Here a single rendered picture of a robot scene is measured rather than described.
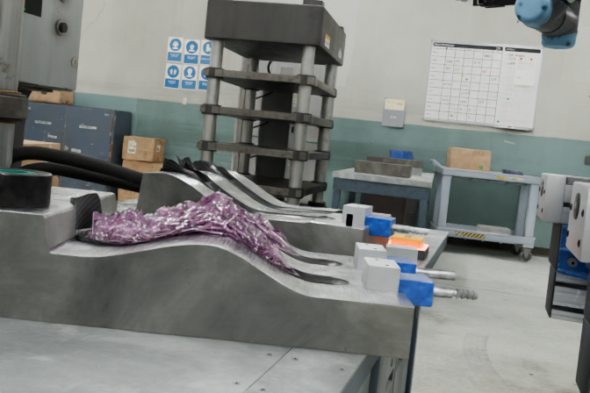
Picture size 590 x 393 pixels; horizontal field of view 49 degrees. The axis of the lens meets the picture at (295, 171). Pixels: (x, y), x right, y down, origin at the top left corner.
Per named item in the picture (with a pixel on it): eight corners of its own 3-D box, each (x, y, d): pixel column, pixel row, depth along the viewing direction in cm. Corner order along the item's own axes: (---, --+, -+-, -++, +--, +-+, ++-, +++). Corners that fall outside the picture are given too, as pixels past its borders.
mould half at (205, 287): (377, 297, 93) (385, 220, 92) (408, 359, 67) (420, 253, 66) (26, 261, 93) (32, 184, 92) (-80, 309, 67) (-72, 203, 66)
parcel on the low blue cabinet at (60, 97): (75, 105, 805) (76, 82, 804) (59, 103, 773) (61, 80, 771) (44, 103, 814) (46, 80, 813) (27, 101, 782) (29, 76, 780)
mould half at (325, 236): (386, 262, 121) (394, 190, 121) (357, 289, 97) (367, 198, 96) (147, 225, 136) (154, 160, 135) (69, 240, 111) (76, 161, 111)
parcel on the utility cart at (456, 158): (482, 177, 699) (486, 150, 698) (489, 178, 667) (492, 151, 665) (444, 173, 703) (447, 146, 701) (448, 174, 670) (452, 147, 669)
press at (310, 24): (329, 244, 648) (351, 35, 638) (296, 271, 498) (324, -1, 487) (239, 231, 668) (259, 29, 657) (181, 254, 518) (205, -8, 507)
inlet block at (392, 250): (413, 239, 118) (410, 267, 118) (385, 235, 118) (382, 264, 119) (418, 250, 105) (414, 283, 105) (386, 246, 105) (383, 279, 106)
